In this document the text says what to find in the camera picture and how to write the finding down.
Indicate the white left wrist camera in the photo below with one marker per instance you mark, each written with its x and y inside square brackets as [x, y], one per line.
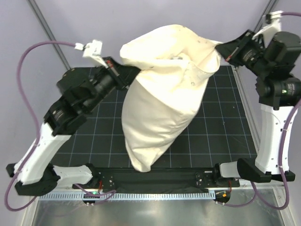
[92, 51]

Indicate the left aluminium frame post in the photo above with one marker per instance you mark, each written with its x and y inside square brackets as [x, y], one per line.
[47, 30]

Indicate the aluminium frame post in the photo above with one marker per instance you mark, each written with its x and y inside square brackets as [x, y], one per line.
[261, 21]
[47, 30]

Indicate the black grid mat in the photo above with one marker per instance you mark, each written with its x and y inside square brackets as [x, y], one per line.
[219, 133]

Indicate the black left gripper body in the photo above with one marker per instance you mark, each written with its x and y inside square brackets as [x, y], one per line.
[116, 74]

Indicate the cream pillowcase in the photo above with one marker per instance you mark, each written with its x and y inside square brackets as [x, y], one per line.
[175, 65]

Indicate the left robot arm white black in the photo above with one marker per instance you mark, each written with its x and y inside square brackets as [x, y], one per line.
[36, 175]

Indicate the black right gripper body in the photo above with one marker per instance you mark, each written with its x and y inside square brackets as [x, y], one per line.
[235, 51]

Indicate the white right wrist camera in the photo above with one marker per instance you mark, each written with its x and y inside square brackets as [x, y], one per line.
[272, 25]

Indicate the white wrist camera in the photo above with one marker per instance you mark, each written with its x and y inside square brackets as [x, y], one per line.
[92, 51]
[272, 25]

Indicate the right aluminium frame post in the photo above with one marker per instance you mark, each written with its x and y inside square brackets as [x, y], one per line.
[261, 21]

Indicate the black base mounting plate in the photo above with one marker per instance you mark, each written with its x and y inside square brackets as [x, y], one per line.
[160, 180]

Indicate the slotted grey cable duct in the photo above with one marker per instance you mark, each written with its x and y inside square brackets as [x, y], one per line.
[78, 196]

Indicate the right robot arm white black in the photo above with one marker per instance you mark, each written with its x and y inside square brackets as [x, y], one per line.
[279, 97]

